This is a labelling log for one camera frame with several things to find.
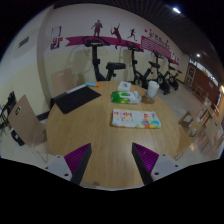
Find black exercise bike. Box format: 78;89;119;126
164;58;183;92
151;49;172;96
124;40;158;90
82;35;127;83

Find green wet wipes pack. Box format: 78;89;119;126
110;90;143;105

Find round wooden coaster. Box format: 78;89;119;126
141;95;156;105

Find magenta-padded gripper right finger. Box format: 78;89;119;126
131;142;183;186

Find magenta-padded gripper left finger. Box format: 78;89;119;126
42;142;93;186

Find colourful printed white towel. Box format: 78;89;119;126
111;108;162;130

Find white paper cup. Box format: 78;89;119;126
146;80;160;100

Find white flat bar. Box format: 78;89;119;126
65;83;88;95

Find black desk mat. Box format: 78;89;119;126
54;85;102;115

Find wall notice posters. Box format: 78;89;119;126
50;25;64;51

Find group of wooden chairs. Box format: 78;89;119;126
178;96;224;158

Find small white box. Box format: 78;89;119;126
116;80;132;93

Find blue and orange tube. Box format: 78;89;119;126
84;81;101;88

